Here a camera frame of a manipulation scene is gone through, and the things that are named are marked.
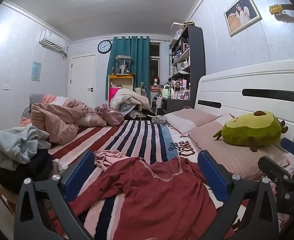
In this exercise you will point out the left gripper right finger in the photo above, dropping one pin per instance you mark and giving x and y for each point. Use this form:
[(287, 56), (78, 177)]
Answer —
[(216, 175)]

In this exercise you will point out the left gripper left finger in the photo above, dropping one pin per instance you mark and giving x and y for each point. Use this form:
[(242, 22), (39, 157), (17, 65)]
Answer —
[(76, 174)]

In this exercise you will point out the dark red knit garment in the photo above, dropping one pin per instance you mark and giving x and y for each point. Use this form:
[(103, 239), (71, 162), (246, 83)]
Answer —
[(162, 201)]

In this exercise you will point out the grey and black clothes pile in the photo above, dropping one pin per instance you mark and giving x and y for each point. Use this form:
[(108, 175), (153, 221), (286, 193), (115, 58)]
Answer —
[(24, 154)]

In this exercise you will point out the near pink ribbed pillow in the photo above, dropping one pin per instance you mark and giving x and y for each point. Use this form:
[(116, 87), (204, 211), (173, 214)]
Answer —
[(236, 159)]

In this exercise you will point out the pink small garment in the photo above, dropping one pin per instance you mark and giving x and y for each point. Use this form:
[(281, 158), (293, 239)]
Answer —
[(105, 158)]

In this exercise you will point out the green avocado plush toy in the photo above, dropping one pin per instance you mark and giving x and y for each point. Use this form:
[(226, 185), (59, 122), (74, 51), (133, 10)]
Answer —
[(253, 130)]

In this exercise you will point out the white bed headboard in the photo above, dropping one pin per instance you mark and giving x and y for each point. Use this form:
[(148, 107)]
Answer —
[(266, 86)]

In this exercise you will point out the pink crumpled duvet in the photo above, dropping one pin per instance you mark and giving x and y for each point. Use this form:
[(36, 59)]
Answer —
[(62, 117)]

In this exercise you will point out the far pink pillow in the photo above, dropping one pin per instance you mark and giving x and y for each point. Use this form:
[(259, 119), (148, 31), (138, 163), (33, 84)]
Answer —
[(187, 119)]

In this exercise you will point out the shiny pink bag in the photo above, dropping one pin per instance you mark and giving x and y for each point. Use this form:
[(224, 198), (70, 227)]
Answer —
[(113, 117)]

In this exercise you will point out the striped fleece blanket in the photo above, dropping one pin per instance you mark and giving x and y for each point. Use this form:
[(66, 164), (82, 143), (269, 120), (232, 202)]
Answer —
[(151, 142)]

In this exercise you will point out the beige blanket heap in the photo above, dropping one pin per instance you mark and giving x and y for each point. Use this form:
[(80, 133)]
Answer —
[(125, 100)]

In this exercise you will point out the white door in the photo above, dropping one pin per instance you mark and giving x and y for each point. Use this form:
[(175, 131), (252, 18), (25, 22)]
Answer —
[(82, 79)]

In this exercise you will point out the yellow top cabinet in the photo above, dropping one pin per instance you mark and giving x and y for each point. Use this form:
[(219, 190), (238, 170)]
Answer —
[(121, 81)]

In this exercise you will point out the glass display case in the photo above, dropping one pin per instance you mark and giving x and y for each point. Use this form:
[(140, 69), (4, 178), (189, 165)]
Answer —
[(123, 64)]

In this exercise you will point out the dark bookshelf unit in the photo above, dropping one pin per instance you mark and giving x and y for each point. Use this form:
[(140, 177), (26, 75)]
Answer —
[(187, 66)]

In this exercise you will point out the yellow electric guitar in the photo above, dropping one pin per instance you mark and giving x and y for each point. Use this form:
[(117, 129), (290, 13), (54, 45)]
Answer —
[(278, 9)]

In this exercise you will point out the white air conditioner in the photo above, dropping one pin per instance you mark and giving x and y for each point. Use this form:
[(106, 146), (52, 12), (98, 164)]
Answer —
[(54, 42)]

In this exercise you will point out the teal curtain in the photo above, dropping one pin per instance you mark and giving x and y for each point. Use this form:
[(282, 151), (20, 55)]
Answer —
[(138, 48)]

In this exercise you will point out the small blue wall poster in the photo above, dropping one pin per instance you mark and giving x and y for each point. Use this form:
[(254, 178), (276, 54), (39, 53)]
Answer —
[(36, 71)]

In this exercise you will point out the round wall clock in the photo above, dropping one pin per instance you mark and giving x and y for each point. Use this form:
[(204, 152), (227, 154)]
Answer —
[(104, 46)]

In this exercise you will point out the framed photo on wall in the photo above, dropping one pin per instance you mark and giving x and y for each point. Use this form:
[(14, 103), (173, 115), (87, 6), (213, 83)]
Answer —
[(241, 15)]

